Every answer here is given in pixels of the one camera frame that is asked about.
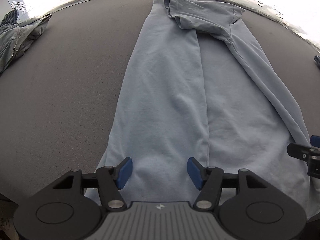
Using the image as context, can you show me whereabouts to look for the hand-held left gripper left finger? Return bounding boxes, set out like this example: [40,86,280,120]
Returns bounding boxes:
[50,156,133,212]

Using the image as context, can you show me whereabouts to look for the light blue printed T-shirt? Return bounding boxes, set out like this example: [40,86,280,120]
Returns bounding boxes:
[96,0,320,220]

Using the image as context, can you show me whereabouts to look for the grey zipper garment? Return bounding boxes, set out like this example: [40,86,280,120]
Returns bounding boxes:
[0,14,52,73]

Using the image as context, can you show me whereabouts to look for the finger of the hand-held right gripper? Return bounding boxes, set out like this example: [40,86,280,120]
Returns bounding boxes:
[287,135,320,178]

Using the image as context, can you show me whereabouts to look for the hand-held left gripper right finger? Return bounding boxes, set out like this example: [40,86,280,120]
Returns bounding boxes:
[186,156,272,210]

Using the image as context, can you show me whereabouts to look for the blue plaid cloth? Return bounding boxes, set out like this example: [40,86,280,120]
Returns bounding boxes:
[0,9,20,28]

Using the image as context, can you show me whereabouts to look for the white printed translucent curtain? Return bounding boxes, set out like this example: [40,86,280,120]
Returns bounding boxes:
[4,0,320,49]

